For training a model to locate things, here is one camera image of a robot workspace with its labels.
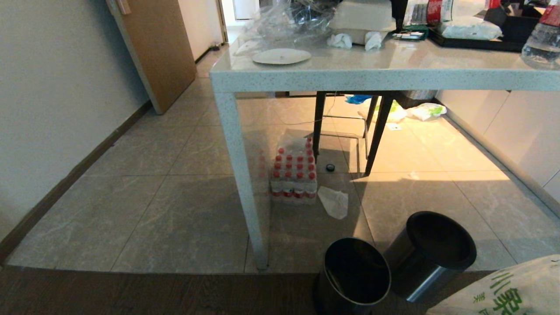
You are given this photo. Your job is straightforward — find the clear water bottle red label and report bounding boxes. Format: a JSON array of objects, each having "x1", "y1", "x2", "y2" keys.
[{"x1": 521, "y1": 0, "x2": 560, "y2": 70}]

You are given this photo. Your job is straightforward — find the shrink-wrapped pack of water bottles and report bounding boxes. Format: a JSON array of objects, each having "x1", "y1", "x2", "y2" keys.
[{"x1": 269, "y1": 136, "x2": 319, "y2": 203}]

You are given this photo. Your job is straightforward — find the white green plastic bag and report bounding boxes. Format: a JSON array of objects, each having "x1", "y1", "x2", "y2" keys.
[
  {"x1": 358, "y1": 100, "x2": 408, "y2": 123},
  {"x1": 408, "y1": 103, "x2": 448, "y2": 122}
]

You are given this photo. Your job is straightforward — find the white crumpled paper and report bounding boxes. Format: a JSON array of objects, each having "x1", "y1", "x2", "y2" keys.
[{"x1": 318, "y1": 186, "x2": 349, "y2": 220}]

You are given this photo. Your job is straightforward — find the clear plastic bag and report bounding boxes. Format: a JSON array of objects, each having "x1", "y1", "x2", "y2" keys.
[{"x1": 233, "y1": 0, "x2": 341, "y2": 56}]

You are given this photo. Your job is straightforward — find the steel bin with black liner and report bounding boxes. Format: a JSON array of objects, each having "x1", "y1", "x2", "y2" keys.
[
  {"x1": 314, "y1": 238, "x2": 392, "y2": 315},
  {"x1": 384, "y1": 211, "x2": 477, "y2": 303}
]

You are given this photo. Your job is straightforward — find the white sack with green print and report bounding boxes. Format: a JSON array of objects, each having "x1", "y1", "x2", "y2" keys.
[{"x1": 426, "y1": 255, "x2": 560, "y2": 315}]

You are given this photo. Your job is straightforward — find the white crumpled tissue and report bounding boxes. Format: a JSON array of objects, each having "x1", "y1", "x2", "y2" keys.
[
  {"x1": 364, "y1": 31, "x2": 384, "y2": 51},
  {"x1": 327, "y1": 33, "x2": 353, "y2": 49}
]

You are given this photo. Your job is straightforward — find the white round plate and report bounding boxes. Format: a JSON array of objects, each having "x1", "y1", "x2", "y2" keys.
[{"x1": 252, "y1": 48, "x2": 312, "y2": 65}]

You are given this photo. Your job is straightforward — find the white foam food box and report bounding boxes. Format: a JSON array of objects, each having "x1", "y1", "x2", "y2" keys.
[{"x1": 329, "y1": 0, "x2": 397, "y2": 46}]

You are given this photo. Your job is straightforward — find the green flat box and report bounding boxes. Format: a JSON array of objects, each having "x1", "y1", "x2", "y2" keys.
[{"x1": 392, "y1": 25, "x2": 430, "y2": 41}]

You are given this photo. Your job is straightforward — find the black metal stool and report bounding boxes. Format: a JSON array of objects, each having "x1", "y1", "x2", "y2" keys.
[{"x1": 312, "y1": 91, "x2": 394, "y2": 176}]

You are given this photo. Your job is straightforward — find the wooden door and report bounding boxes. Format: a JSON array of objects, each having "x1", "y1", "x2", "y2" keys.
[{"x1": 105, "y1": 0, "x2": 197, "y2": 115}]

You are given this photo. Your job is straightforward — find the white speckled table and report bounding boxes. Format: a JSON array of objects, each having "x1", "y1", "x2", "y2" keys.
[{"x1": 210, "y1": 31, "x2": 560, "y2": 270}]

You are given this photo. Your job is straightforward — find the black tray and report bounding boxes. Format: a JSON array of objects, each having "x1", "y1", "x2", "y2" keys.
[{"x1": 428, "y1": 15, "x2": 541, "y2": 53}]

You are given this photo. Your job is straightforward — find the red white package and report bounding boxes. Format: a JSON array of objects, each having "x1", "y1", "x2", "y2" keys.
[{"x1": 403, "y1": 0, "x2": 455, "y2": 26}]

